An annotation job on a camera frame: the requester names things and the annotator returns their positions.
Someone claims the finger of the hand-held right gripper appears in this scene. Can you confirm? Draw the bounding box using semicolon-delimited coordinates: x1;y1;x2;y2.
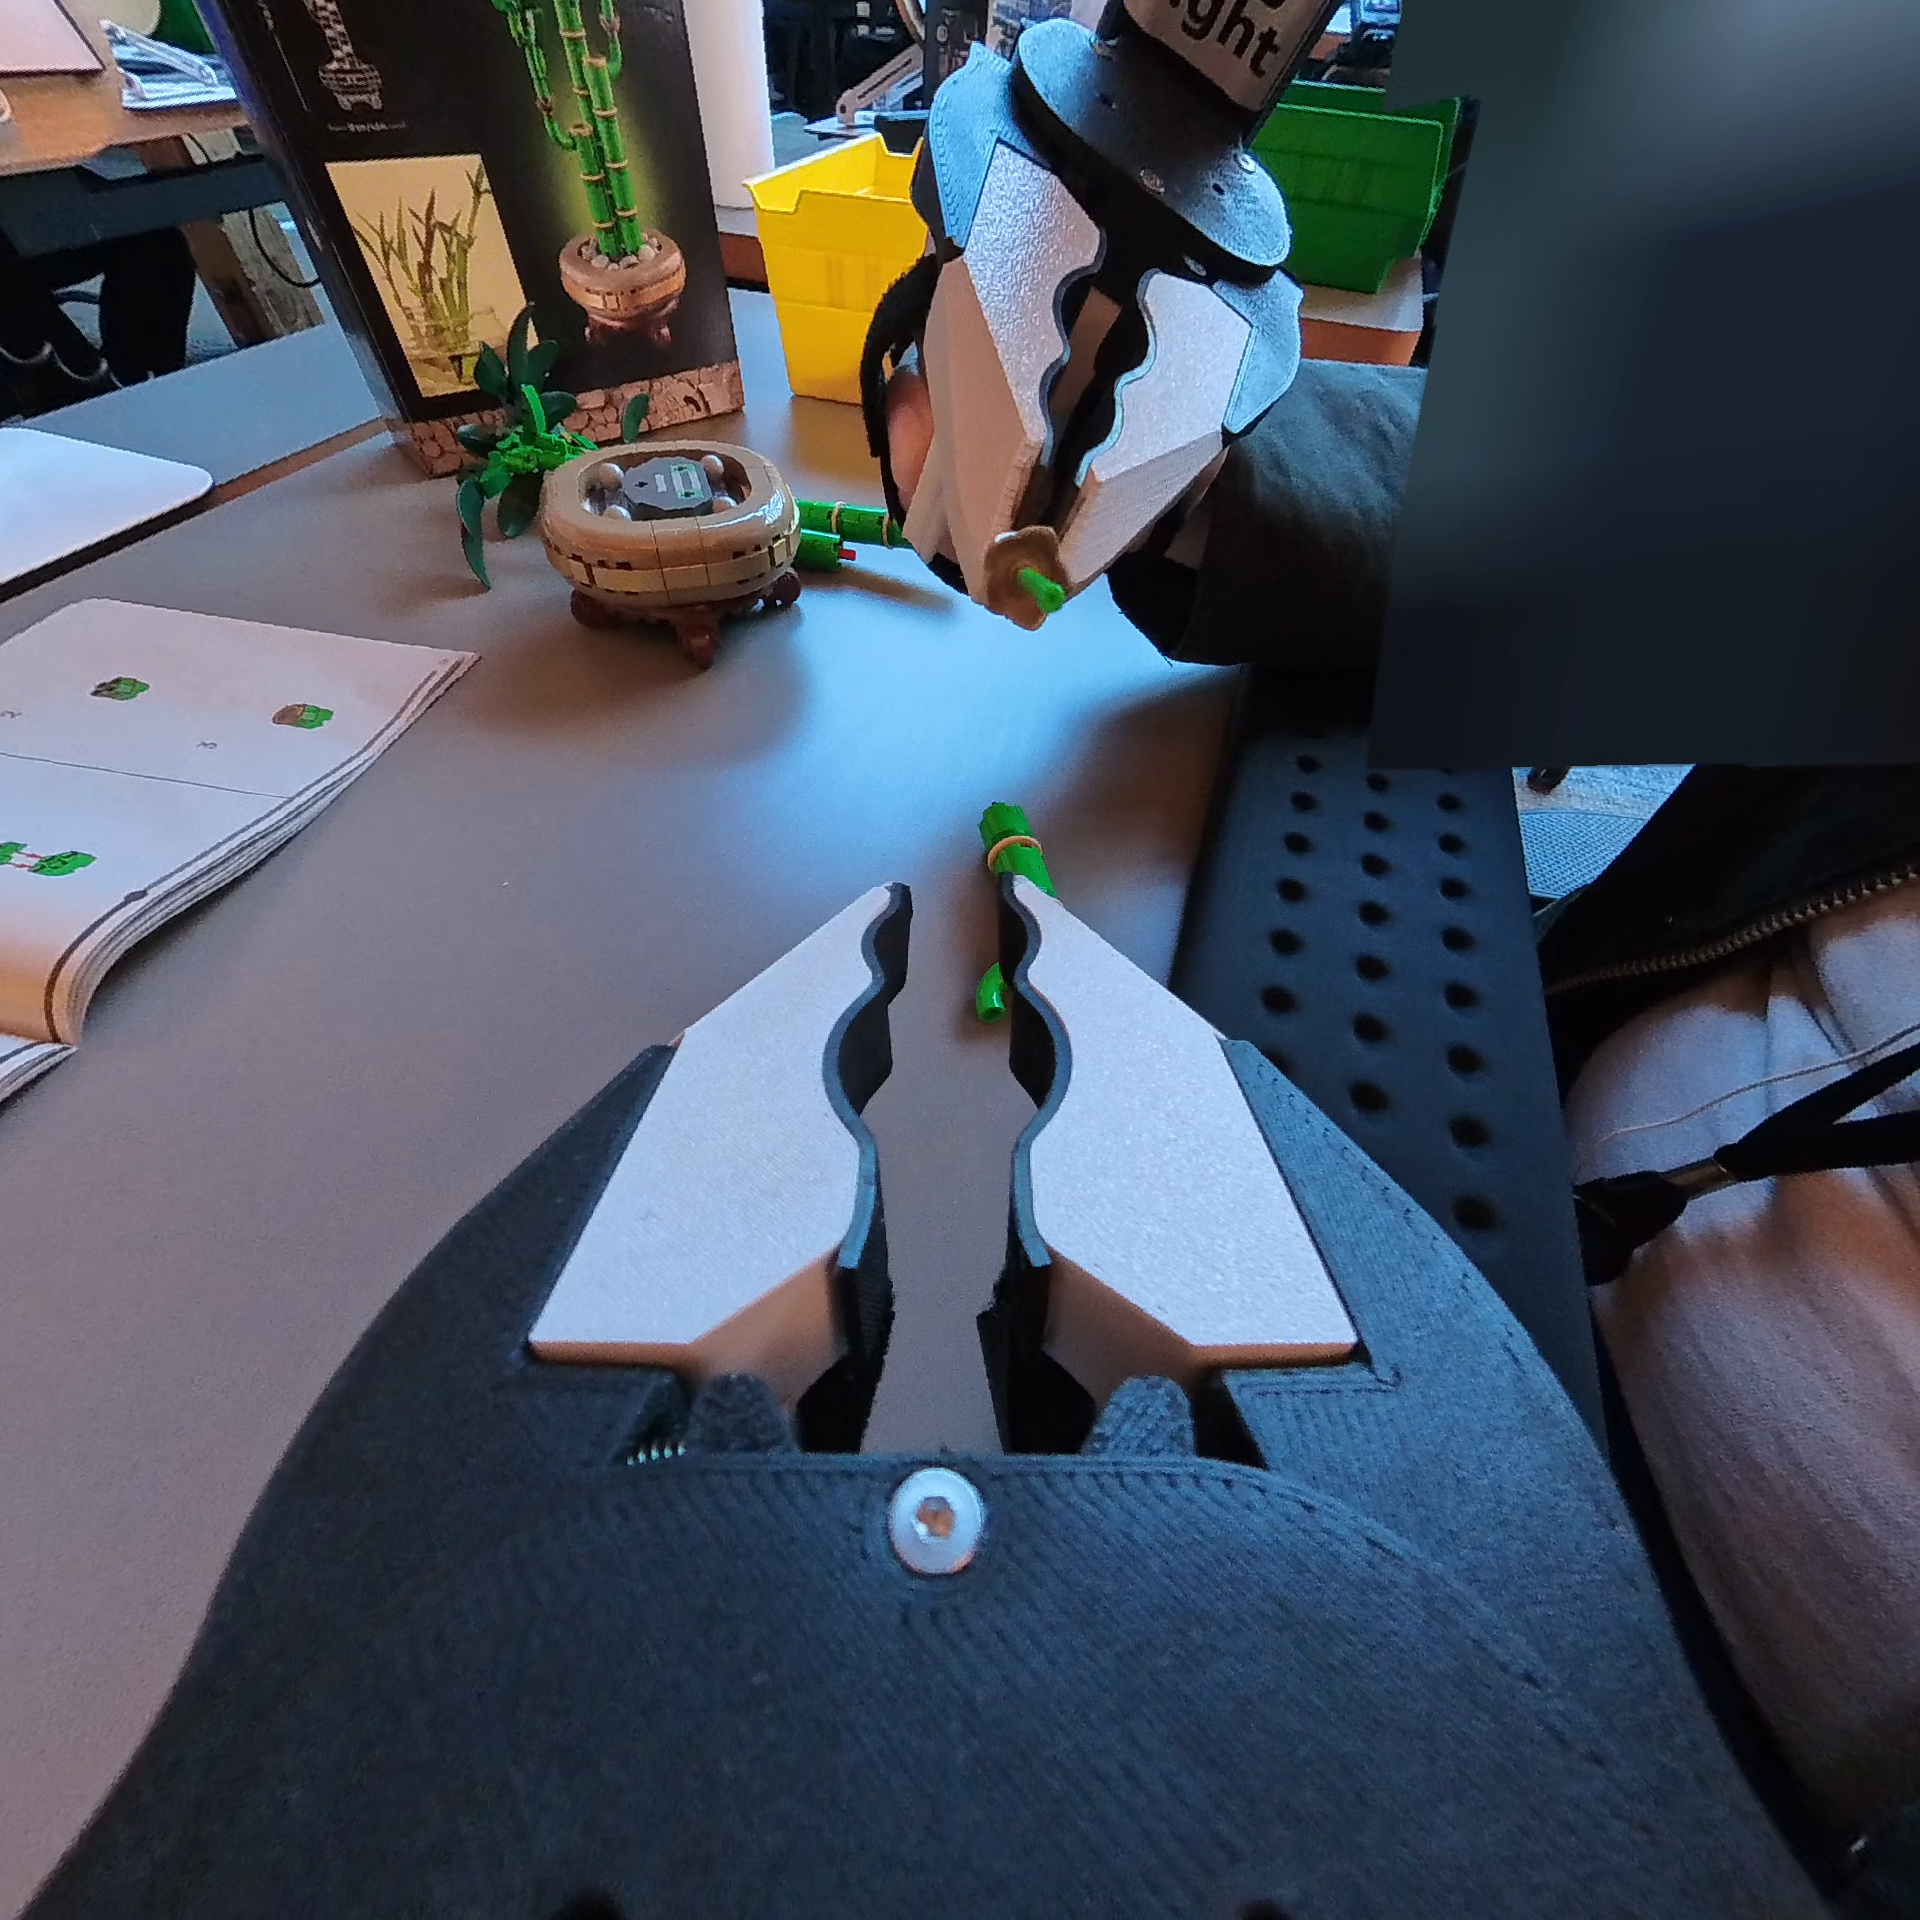
1053;266;1259;588
903;146;1111;597

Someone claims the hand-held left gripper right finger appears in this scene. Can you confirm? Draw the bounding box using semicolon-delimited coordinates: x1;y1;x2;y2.
977;874;1362;1454

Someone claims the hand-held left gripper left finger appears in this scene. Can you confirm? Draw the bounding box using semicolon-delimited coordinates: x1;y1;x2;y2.
524;882;917;1454

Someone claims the green rod with tan cap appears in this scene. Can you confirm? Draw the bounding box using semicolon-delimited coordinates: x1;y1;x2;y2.
974;523;1070;631

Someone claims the green bamboo stalk model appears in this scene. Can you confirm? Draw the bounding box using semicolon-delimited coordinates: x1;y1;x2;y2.
974;801;1062;1029

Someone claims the person's right forearm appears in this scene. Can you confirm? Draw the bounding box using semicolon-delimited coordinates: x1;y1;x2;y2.
1115;359;1427;669

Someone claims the white desk lamp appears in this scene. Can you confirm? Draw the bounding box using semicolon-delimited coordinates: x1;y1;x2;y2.
0;426;216;589

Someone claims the yellow plastic bin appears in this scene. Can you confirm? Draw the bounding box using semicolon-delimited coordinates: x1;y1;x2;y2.
744;132;940;403

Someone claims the green plastic bin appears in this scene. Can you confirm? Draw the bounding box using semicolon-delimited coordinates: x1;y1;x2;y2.
1252;81;1464;294

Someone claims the short green bamboo segment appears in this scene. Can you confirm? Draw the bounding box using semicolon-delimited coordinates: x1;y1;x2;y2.
791;494;909;577

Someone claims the white paper roll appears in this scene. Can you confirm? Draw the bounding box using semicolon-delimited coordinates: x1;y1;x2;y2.
686;0;778;211

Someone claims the tan brick-built plant pot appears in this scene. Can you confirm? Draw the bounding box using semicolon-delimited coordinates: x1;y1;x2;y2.
539;442;804;669

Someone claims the green leafy brick sprig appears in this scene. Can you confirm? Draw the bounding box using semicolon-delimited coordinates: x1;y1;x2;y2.
454;306;649;589

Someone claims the person's leg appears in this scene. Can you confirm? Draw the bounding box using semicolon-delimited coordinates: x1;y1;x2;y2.
1560;900;1920;1854

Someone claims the person's dark jacket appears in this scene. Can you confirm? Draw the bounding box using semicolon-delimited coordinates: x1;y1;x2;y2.
1530;763;1920;992

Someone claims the white instruction booklet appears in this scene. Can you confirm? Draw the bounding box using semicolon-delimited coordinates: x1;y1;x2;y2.
0;599;481;1103

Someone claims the black bamboo product box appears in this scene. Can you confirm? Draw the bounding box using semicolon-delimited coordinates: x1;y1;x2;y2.
209;0;747;479

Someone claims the black lanyard strap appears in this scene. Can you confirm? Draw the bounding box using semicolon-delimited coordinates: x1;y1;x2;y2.
1573;1034;1920;1279

